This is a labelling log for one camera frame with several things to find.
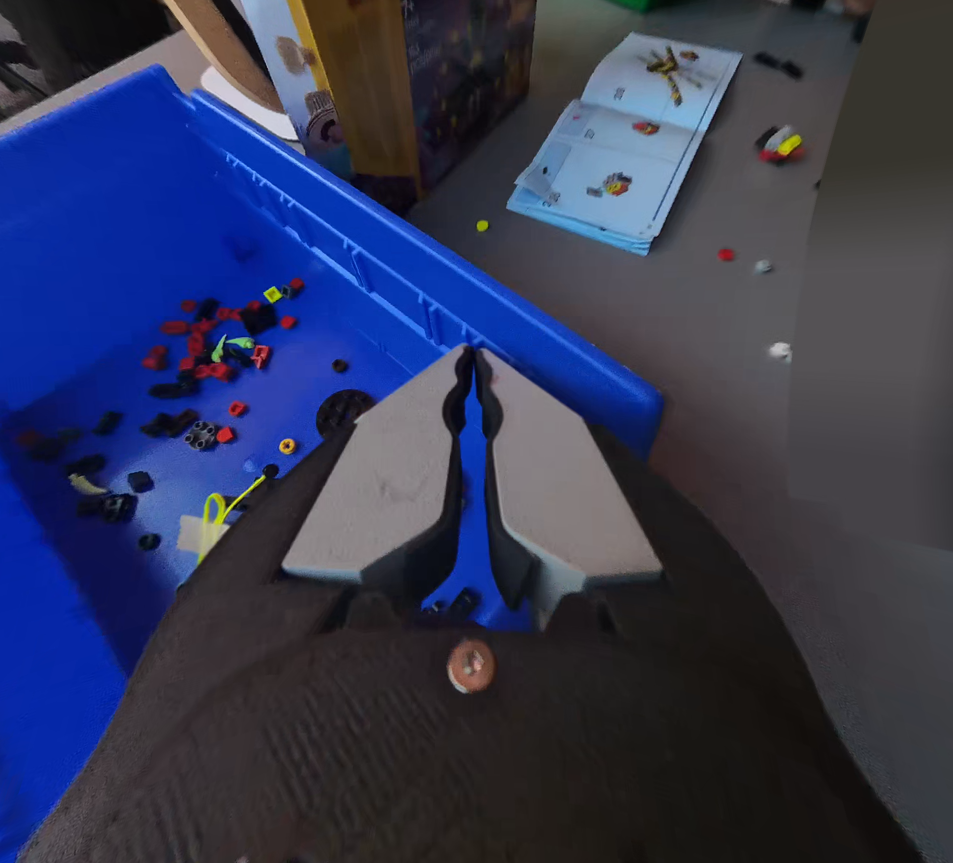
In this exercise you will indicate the red yellow lego build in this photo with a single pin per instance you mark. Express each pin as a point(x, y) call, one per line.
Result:
point(780, 145)

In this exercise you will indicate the yellow and purple lego box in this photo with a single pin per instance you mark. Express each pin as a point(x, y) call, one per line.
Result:
point(461, 44)

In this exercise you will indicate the long black lego piece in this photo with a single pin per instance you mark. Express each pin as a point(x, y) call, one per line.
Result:
point(778, 64)

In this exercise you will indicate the white lego piece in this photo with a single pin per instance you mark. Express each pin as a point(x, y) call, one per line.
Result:
point(779, 351)

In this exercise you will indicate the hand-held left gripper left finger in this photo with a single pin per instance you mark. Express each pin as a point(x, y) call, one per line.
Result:
point(394, 483)

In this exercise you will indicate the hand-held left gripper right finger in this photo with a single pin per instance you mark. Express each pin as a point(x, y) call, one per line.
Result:
point(558, 498)

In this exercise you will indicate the blue plastic bin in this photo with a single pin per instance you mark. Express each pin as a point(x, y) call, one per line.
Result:
point(112, 208)

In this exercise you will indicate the pile of lego pieces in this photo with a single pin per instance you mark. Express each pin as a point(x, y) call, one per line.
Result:
point(197, 349)

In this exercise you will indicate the lego instruction booklet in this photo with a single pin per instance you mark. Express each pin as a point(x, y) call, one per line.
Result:
point(633, 156)

